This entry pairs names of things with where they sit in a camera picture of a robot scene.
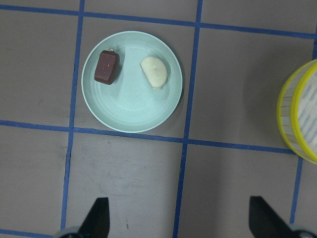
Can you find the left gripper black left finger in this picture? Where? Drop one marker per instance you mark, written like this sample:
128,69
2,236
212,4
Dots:
96,223

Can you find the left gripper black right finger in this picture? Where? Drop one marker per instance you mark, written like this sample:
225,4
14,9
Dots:
264,222

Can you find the brown rectangular bun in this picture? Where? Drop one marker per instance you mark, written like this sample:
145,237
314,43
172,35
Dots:
107,67

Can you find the white half-moon bun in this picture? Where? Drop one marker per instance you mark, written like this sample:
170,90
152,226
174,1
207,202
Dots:
155,71

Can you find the yellow bamboo steamer basket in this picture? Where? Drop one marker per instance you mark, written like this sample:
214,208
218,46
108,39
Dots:
296,111

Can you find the light green round plate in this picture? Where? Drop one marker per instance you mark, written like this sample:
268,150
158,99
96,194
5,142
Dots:
130,104

